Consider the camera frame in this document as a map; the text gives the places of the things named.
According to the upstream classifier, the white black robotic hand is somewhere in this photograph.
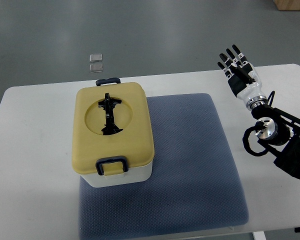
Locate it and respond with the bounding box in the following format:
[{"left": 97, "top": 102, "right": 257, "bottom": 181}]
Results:
[{"left": 217, "top": 44, "right": 268, "bottom": 111}]

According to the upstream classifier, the yellow storage box lid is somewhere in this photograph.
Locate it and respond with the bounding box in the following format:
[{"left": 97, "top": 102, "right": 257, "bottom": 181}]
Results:
[{"left": 72, "top": 82, "right": 155, "bottom": 176}]

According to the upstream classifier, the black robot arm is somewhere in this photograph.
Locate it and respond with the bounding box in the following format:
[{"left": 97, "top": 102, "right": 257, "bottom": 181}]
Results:
[{"left": 242, "top": 90, "right": 300, "bottom": 180}]

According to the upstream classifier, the brown cardboard box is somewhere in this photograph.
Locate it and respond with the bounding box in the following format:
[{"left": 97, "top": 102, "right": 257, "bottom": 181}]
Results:
[{"left": 273, "top": 0, "right": 300, "bottom": 11}]

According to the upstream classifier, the white storage box base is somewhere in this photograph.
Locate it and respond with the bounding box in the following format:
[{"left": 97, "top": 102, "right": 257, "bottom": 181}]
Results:
[{"left": 80, "top": 161, "right": 153, "bottom": 188}]

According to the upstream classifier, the blue grey fabric mat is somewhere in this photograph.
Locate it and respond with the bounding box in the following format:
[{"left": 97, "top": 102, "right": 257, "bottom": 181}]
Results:
[{"left": 78, "top": 93, "right": 249, "bottom": 240}]

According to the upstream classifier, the upper clear floor tile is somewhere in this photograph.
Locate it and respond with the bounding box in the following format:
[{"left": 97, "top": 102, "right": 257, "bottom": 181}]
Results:
[{"left": 89, "top": 53, "right": 103, "bottom": 63}]

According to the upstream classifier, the white table leg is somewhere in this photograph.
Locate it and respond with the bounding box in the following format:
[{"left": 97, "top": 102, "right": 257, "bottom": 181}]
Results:
[{"left": 252, "top": 231, "right": 266, "bottom": 240}]

